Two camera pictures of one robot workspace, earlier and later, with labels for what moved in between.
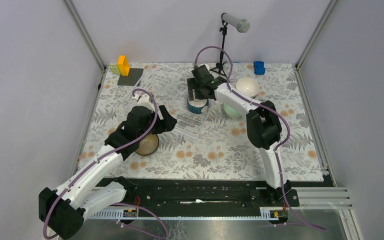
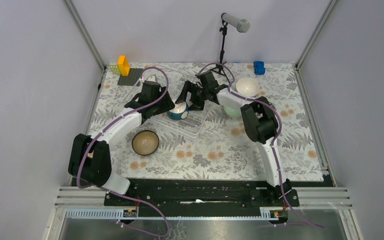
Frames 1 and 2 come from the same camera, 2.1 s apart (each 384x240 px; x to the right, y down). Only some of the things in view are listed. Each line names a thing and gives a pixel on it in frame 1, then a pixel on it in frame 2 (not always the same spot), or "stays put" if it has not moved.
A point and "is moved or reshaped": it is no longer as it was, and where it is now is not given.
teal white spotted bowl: [195, 106] is moved or reshaped
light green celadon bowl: [231, 111] stays put
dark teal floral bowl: [148, 145] stays put
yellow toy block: [123, 65] stays put
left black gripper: [151, 113] -> [167, 103]
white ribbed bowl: [247, 86] stays put
